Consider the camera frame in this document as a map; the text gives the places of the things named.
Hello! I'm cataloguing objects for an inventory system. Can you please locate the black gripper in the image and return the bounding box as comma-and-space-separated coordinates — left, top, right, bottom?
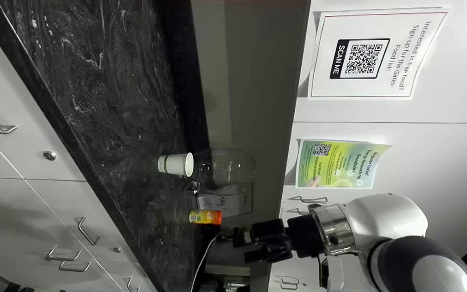
231, 216, 324, 263

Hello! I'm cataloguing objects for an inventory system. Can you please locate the white paper cup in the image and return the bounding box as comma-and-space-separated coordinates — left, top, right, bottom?
157, 152, 194, 177

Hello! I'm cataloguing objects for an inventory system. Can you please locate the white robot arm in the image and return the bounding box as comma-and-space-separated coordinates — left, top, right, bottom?
233, 193, 467, 292

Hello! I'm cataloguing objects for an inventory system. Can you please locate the clear glass jar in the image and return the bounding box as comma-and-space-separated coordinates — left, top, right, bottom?
192, 148, 256, 191

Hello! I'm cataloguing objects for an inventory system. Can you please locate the green yellow poster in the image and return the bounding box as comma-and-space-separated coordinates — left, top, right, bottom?
295, 139, 389, 190

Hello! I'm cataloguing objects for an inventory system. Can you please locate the round cabinet lock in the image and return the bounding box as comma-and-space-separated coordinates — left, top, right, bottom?
43, 151, 58, 161

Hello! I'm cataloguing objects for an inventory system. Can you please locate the QR code paper sign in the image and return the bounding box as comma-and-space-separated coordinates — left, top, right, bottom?
308, 8, 447, 99

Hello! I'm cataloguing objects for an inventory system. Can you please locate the white cable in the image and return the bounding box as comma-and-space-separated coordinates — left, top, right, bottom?
188, 232, 223, 292

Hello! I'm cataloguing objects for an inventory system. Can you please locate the upper cabinet wire handle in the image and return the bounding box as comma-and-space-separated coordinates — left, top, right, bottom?
288, 195, 329, 204

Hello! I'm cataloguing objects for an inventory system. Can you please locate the lower drawer handle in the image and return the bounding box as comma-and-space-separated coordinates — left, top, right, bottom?
74, 217, 100, 247

